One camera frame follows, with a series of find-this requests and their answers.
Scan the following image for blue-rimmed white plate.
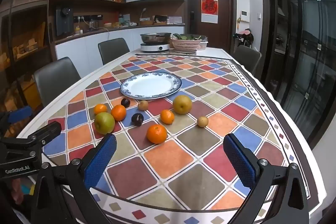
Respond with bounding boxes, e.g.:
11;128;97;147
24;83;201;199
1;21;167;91
120;72;182;99

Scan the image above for pink and black bag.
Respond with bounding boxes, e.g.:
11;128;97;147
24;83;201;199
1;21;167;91
234;29;255;48

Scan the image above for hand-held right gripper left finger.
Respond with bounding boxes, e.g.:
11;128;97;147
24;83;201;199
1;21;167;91
31;133;117;224

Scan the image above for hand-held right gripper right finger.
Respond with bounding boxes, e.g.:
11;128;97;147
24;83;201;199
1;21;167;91
223;133;311;224

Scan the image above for grey dining chair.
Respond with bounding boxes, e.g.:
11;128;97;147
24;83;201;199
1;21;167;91
34;57;82;107
98;38;130;65
233;45;262;77

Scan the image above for dark brown door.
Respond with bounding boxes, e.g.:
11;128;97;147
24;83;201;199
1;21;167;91
184;0;237;54

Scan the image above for white induction cooker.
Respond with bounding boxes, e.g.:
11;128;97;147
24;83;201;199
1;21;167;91
140;42;171;52

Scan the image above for black power strip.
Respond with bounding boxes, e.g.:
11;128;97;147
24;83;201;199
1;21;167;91
73;15;103;22

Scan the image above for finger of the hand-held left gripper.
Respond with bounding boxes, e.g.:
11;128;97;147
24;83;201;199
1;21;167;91
0;121;62;159
0;106;32;132

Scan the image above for red wall calendar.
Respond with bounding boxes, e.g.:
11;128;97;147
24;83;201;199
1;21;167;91
201;0;219;24

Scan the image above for large yellow pear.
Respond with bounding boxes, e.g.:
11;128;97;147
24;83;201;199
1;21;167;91
172;95;193;115

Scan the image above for steel pan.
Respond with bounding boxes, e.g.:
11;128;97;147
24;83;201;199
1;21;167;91
140;33;172;45

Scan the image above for colourful checked tablecloth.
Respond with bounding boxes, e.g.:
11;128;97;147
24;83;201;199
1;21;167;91
43;54;319;224

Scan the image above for white lower cabinets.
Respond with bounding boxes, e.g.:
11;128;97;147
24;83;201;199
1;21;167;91
54;25;185;64

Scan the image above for green leafy vegetables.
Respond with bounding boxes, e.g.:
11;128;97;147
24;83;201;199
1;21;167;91
172;33;206;41

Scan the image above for round pink basket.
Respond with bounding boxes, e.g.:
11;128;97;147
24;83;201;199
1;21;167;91
169;38;204;53

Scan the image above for black countertop appliance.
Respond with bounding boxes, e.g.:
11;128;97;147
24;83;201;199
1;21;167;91
55;6;74;36

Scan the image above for glass sliding door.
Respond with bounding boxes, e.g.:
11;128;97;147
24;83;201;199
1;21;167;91
260;0;336;151

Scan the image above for green apple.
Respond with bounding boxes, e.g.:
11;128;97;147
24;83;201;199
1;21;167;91
94;112;115;135

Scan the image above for orange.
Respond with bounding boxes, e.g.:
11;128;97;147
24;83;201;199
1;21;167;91
146;124;168;144
160;110;175;125
94;103;108;115
111;105;127;122

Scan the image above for glass display cabinet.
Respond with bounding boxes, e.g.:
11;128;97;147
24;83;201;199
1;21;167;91
0;0;57;114

